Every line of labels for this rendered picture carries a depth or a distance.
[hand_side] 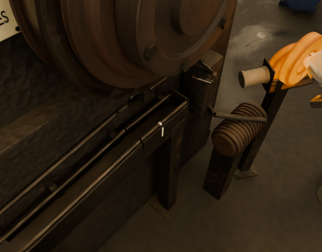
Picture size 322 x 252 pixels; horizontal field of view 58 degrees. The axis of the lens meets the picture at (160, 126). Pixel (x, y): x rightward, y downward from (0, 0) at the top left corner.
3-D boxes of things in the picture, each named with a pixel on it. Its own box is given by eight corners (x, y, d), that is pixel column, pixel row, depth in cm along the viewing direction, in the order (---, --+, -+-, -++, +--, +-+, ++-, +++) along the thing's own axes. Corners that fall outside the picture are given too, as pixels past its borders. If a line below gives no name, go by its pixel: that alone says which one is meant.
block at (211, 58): (177, 104, 107) (181, 52, 88) (191, 93, 111) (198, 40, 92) (200, 120, 103) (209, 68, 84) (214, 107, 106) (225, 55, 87)
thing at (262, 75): (237, 80, 104) (239, 67, 100) (261, 74, 105) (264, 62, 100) (243, 92, 101) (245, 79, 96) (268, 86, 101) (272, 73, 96)
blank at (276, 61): (274, 84, 109) (278, 90, 107) (260, 61, 98) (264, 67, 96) (315, 60, 103) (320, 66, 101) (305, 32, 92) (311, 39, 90)
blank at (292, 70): (285, 47, 74) (297, 53, 73) (323, 21, 79) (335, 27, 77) (272, 89, 87) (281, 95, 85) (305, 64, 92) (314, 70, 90)
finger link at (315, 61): (314, 38, 76) (339, 63, 74) (300, 52, 81) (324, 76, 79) (306, 42, 75) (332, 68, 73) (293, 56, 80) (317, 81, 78)
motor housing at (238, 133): (196, 190, 147) (210, 125, 105) (222, 162, 157) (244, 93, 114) (217, 207, 142) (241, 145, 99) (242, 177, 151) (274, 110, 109)
